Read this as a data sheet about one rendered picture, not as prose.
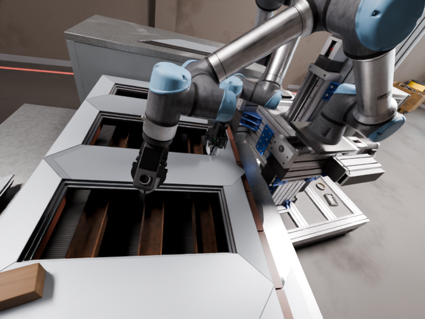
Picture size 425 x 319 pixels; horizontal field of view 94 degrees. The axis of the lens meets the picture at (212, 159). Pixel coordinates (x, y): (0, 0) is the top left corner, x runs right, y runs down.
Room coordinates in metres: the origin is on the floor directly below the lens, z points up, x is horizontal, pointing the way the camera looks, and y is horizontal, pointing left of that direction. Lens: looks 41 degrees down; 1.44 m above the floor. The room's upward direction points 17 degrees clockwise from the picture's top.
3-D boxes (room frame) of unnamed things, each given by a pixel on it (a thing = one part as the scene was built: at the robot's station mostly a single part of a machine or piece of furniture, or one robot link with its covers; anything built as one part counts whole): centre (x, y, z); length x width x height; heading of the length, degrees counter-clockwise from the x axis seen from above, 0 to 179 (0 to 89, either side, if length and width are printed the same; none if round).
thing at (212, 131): (0.69, 0.01, 1.00); 0.09 x 0.08 x 0.12; 19
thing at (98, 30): (1.63, 0.48, 1.03); 1.30 x 0.60 x 0.04; 109
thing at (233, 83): (0.70, 0.01, 1.16); 0.09 x 0.08 x 0.11; 172
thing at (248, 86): (0.80, -0.02, 1.16); 0.11 x 0.11 x 0.08; 82
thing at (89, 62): (1.36, 0.39, 0.50); 1.30 x 0.04 x 1.01; 109
